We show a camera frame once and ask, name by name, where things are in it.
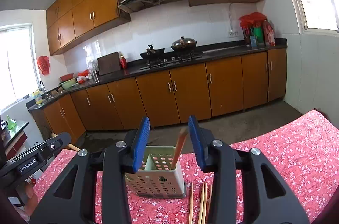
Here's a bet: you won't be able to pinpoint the person's left hand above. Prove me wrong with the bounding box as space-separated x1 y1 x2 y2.
24 182 39 219

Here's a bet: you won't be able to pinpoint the green funnel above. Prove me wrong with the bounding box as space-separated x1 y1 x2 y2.
7 115 17 130

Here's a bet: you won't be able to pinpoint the perforated utensil holder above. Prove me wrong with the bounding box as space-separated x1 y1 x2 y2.
125 146 186 199

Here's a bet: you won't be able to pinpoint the yellow dish soap bottle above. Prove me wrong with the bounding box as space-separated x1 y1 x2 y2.
33 89 43 105

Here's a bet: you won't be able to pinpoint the lower wooden cabinets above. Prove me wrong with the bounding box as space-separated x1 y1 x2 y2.
29 45 287 141

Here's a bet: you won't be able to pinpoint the green basin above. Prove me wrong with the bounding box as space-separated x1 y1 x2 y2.
60 77 77 90

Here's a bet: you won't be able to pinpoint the left window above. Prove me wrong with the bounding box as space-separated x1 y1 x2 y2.
1 25 38 110

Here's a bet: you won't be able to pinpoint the red basin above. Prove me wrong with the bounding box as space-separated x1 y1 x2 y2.
60 73 74 83

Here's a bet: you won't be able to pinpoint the dark wooden cutting board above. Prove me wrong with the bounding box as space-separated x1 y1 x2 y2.
97 52 121 76

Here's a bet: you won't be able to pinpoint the small red bottle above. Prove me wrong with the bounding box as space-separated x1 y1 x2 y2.
120 54 128 69

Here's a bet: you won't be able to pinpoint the red hanging plastic bag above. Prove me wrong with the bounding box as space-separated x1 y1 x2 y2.
37 56 50 76

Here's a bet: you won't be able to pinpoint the black countertop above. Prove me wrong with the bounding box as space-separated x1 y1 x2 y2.
26 38 287 112

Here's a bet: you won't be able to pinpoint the gas stove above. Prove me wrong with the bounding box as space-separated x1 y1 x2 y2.
138 52 203 71

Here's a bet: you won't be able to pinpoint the black wok left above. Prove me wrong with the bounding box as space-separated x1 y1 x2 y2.
140 44 165 60

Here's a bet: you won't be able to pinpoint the black lidded pot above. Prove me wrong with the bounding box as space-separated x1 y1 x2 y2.
171 36 196 52

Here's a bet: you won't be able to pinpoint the green canister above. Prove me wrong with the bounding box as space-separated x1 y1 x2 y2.
253 26 264 45

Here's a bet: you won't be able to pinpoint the red oil bottle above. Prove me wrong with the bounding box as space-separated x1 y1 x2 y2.
263 20 275 46

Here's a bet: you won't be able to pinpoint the red plastic bag on bottles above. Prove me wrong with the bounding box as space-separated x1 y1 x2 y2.
239 12 267 28

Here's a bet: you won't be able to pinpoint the wall power socket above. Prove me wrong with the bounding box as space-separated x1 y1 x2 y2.
229 32 238 37

